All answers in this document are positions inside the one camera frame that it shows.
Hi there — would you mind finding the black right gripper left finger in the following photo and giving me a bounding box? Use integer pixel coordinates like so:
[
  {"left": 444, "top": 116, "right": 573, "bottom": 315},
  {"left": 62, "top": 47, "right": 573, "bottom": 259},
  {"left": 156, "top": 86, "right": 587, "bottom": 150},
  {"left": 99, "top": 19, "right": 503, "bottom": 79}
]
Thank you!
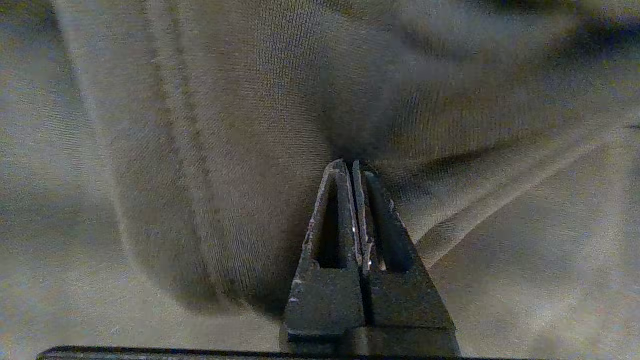
[{"left": 284, "top": 159, "right": 369, "bottom": 346}]

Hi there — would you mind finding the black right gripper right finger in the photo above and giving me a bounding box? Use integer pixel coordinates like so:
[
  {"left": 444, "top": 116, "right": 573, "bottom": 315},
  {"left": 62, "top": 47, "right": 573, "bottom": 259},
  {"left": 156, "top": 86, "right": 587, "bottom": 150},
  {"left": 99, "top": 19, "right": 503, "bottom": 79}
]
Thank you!
[{"left": 351, "top": 160, "right": 457, "bottom": 346}]

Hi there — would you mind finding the black zip hoodie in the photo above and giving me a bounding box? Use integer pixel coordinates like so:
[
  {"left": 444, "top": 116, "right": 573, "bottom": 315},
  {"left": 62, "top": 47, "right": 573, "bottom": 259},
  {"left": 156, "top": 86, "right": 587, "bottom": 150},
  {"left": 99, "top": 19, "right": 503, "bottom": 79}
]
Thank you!
[{"left": 0, "top": 0, "right": 640, "bottom": 360}]

